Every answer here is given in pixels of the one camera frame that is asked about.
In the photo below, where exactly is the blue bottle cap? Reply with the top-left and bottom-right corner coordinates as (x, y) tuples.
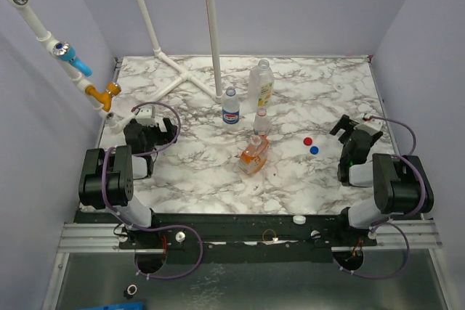
(310, 146), (319, 155)

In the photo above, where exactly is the red bottle cap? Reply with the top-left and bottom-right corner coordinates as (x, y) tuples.
(303, 137), (313, 146)

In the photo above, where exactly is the clear bottle blue label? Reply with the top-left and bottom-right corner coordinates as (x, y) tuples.
(222, 86), (240, 126)

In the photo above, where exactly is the small bottle red label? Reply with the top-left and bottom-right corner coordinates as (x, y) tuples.
(253, 108), (271, 137)

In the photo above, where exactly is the crushed bottle orange label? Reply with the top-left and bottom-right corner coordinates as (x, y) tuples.
(238, 135), (269, 175)

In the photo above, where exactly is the clear bottle yellow label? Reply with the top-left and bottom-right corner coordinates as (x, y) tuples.
(248, 59), (275, 111)

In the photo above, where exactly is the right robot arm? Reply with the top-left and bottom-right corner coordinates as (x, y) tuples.
(330, 115), (434, 246)

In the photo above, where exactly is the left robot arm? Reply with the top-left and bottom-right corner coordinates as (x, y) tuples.
(78, 118), (179, 248)

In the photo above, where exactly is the yellow plastic faucet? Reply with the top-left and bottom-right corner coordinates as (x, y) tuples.
(85, 82), (121, 112)

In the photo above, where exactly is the white cap on table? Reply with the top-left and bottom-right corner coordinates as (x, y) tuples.
(292, 215), (306, 225)

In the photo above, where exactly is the blue object at edge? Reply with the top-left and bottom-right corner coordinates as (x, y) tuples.
(80, 301), (145, 310)

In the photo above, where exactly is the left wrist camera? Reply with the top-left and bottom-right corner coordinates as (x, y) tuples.
(135, 105), (157, 127)

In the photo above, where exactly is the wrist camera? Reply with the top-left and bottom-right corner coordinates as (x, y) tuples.
(135, 105), (157, 127)
(355, 114), (383, 142)

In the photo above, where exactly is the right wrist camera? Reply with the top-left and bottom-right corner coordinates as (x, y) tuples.
(355, 114), (383, 142)

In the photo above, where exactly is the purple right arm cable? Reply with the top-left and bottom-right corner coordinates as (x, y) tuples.
(332, 115), (426, 280)

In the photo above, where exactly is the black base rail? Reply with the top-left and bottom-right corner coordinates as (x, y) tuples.
(74, 212), (376, 272)

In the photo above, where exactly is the white PVC pipe frame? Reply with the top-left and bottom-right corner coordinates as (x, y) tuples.
(7, 0), (223, 133)

